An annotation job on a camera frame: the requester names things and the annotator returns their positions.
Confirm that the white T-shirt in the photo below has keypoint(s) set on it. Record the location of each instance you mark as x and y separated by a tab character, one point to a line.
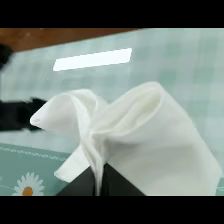
153	143

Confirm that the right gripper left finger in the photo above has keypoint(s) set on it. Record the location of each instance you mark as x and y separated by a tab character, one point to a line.
81	185

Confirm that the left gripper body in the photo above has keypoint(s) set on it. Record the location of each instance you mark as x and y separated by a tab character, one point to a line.
16	115

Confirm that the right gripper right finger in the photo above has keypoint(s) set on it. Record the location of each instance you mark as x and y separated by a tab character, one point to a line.
116	183

